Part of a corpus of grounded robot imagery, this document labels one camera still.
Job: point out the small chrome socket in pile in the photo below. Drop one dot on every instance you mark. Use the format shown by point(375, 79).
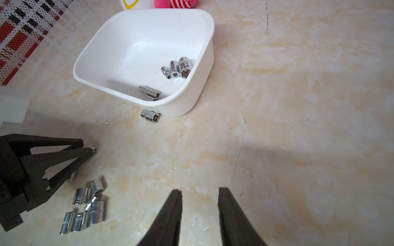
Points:
point(88, 205)

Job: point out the medium chrome socket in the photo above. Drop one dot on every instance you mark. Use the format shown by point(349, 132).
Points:
point(174, 69)

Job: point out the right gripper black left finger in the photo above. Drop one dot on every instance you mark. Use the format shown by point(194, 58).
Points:
point(165, 230)

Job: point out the short chrome socket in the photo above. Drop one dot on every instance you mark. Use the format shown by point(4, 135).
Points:
point(150, 98)

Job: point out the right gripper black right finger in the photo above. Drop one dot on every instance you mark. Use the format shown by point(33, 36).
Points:
point(236, 229)

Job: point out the small chrome socket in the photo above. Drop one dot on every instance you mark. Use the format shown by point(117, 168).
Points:
point(166, 72)
point(88, 205)

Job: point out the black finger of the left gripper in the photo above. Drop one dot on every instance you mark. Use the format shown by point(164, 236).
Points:
point(33, 168)

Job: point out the chrome socket beside box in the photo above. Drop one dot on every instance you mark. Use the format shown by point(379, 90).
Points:
point(150, 116)

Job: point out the large chrome socket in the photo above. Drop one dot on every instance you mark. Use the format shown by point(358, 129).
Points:
point(185, 67)

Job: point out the white plastic storage box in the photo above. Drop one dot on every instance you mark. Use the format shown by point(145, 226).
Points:
point(130, 48)

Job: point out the pink striped plush doll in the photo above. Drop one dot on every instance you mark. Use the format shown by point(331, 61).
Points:
point(147, 4)

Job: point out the long chrome socket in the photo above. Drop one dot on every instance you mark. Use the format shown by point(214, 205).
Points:
point(146, 90)

